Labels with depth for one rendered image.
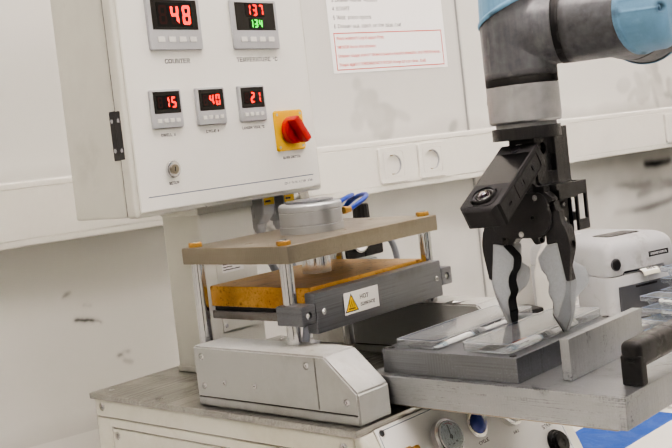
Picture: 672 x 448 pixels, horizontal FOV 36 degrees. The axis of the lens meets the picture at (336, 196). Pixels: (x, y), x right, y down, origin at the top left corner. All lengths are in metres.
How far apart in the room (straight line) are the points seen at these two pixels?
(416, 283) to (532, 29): 0.37
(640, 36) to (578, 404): 0.35
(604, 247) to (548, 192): 1.03
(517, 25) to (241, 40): 0.45
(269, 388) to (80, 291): 0.64
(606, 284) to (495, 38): 1.09
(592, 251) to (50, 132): 1.06
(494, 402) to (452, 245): 1.16
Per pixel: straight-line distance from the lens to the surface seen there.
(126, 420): 1.33
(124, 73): 1.25
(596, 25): 1.03
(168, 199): 1.27
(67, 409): 1.71
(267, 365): 1.11
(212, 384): 1.19
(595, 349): 1.02
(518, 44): 1.05
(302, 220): 1.22
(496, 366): 1.00
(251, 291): 1.20
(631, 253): 2.11
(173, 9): 1.30
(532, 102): 1.05
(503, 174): 1.02
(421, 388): 1.05
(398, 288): 1.22
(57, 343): 1.69
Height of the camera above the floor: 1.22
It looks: 3 degrees down
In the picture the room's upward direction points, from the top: 6 degrees counter-clockwise
